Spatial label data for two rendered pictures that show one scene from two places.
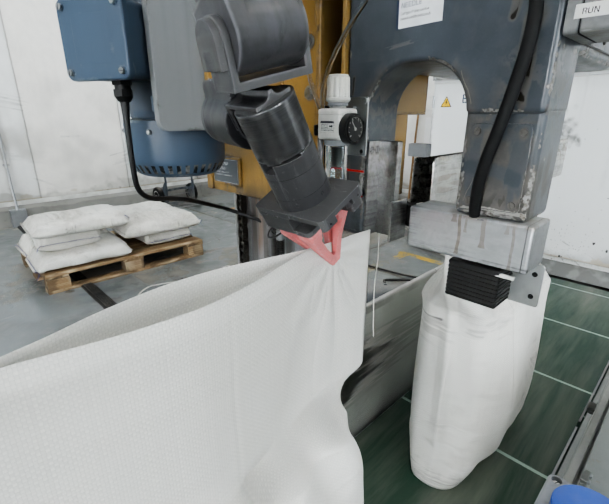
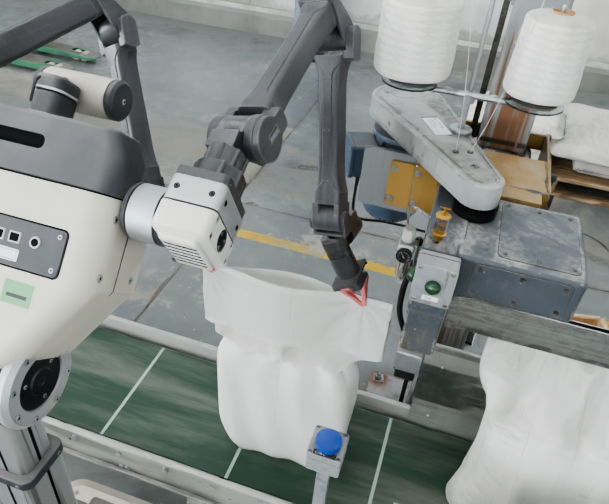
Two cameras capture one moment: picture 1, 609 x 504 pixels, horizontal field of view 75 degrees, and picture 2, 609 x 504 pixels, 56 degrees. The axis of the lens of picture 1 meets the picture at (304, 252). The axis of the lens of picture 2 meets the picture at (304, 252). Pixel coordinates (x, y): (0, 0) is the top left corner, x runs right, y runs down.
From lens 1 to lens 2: 1.18 m
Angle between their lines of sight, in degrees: 55
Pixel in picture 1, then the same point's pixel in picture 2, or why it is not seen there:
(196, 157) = (380, 214)
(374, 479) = (425, 458)
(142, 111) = not seen: hidden behind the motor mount
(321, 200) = (343, 279)
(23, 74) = not seen: outside the picture
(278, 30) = (326, 225)
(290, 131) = (330, 252)
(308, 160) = (337, 264)
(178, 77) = (372, 182)
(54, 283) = not seen: hidden behind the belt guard
